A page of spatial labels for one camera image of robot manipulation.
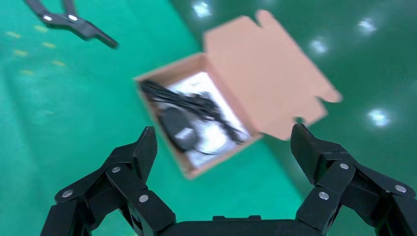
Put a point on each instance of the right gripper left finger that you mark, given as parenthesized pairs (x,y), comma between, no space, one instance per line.
(127,185)

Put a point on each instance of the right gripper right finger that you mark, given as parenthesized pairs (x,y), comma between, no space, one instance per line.
(335,176)

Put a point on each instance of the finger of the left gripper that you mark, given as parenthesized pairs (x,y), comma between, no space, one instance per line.
(81,27)

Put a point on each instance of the brown cardboard box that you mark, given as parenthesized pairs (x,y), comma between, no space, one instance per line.
(260,75)

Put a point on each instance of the green table cloth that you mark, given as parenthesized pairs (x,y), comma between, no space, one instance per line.
(81,114)

